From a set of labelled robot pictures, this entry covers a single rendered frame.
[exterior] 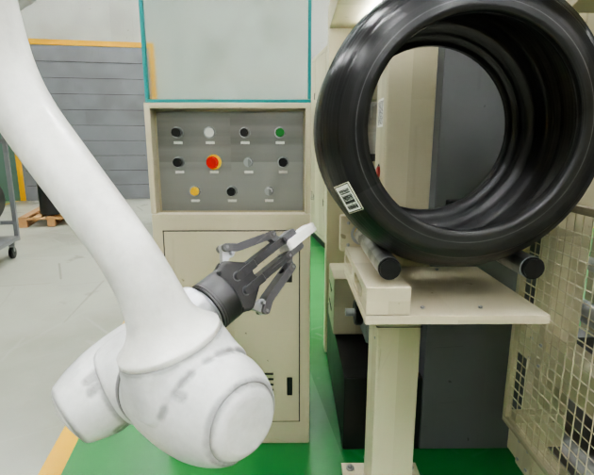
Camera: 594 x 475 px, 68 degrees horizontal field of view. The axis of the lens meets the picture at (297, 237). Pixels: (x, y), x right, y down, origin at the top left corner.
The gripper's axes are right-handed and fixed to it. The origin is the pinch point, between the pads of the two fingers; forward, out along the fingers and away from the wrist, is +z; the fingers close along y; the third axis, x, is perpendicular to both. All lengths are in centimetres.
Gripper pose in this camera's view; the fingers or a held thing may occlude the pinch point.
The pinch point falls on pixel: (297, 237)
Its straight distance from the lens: 74.3
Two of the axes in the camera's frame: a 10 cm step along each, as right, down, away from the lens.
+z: 6.3, -5.0, 5.9
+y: 5.0, 8.5, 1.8
